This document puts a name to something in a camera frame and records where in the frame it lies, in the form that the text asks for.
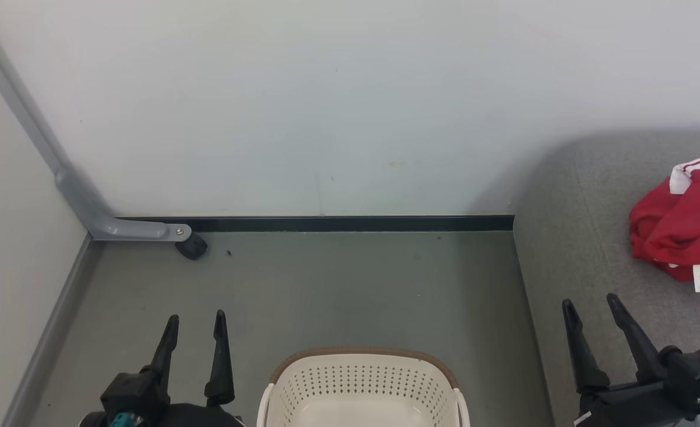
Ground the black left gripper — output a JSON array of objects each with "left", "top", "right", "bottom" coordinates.
[{"left": 80, "top": 309, "right": 245, "bottom": 427}]

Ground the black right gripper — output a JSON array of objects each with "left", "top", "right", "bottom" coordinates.
[{"left": 561, "top": 293, "right": 700, "bottom": 427}]

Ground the grey fabric sofa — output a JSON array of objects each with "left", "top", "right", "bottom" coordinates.
[{"left": 513, "top": 129, "right": 700, "bottom": 427}]

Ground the black caster wheel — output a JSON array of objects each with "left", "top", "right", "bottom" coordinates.
[{"left": 175, "top": 232, "right": 209, "bottom": 261}]

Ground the grey floor skirting strip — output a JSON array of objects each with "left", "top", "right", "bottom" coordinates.
[{"left": 3, "top": 234, "right": 104, "bottom": 427}]

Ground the cream perforated laundry basket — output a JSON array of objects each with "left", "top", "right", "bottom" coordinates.
[{"left": 257, "top": 348, "right": 471, "bottom": 427}]

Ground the black baseboard strip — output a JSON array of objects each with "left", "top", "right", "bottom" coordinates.
[{"left": 116, "top": 215, "right": 515, "bottom": 233}]

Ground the grey metal frame leg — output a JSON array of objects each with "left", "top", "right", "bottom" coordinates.
[{"left": 0, "top": 6, "right": 192, "bottom": 242}]

